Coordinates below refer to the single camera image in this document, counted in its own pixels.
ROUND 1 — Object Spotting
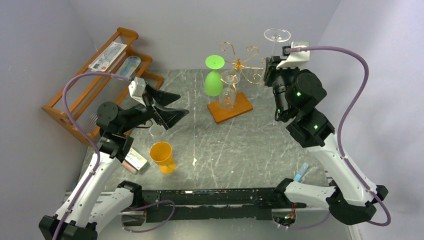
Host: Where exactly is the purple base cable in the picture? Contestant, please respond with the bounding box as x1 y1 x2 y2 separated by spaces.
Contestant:
277 211 331 231
119 199 176 233

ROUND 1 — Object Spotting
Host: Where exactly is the blue white blister pack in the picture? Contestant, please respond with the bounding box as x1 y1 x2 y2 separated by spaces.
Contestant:
116 55 141 78

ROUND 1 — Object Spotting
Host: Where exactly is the orange plastic wine glass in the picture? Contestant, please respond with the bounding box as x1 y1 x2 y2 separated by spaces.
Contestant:
149 141 176 174

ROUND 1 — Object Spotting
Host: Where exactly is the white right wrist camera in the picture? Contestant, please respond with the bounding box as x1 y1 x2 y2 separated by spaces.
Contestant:
276 41 310 69

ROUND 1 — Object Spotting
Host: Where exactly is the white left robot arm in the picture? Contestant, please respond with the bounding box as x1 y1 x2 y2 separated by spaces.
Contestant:
38 82 189 240

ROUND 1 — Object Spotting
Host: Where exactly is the clear wine glass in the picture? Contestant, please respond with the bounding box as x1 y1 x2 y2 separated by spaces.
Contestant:
218 70 240 110

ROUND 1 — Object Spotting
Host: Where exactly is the tall clear flute glass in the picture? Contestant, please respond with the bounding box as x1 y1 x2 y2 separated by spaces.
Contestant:
257 28 291 99

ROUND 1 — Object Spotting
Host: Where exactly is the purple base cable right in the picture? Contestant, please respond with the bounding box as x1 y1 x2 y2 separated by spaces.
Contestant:
277 211 331 231

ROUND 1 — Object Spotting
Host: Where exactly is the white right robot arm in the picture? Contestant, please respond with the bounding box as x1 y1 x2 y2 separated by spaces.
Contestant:
263 56 388 225

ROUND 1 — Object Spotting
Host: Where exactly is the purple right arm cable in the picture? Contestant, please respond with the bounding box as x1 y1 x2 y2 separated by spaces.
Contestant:
286 45 392 227

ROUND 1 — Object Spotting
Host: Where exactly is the clear glass tumbler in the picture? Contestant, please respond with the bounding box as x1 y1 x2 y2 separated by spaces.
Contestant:
149 125 166 141

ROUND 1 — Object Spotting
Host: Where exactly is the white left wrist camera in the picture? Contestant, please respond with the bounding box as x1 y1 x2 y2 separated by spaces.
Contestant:
128 77 146 106

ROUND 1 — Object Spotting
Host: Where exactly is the orange wooden shelf rack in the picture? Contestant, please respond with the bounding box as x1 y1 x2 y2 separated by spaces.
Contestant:
42 27 164 146

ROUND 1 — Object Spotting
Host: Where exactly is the small printed cardboard box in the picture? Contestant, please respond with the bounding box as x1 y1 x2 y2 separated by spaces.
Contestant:
121 148 150 175

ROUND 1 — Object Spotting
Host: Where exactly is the gold wire wine glass rack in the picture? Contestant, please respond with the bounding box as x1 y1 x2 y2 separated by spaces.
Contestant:
207 41 261 124

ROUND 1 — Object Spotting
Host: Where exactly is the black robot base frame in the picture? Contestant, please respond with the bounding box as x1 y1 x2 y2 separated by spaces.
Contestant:
117 180 306 223

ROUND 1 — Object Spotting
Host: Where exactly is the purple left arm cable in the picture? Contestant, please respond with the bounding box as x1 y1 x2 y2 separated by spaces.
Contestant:
51 72 132 240

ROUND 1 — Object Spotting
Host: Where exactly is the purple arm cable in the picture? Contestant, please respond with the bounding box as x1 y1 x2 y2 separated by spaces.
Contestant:
51 72 132 240
286 45 392 227

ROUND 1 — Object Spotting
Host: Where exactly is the light blue tape piece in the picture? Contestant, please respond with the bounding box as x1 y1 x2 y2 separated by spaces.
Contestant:
293 162 309 182

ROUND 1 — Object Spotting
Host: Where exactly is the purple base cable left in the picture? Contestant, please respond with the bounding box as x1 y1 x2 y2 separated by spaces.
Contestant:
119 199 176 233

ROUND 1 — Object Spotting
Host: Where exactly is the green plastic wine glass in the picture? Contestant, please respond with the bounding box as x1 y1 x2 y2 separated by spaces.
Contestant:
204 54 225 97

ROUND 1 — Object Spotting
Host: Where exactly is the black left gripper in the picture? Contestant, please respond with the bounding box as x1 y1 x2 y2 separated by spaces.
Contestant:
120 82 190 134

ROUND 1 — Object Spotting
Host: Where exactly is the white printed package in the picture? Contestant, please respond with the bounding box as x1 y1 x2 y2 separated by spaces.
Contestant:
88 41 127 72

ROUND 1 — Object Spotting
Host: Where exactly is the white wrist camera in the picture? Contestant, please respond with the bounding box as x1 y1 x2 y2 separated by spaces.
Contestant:
128 77 146 106
276 41 310 69

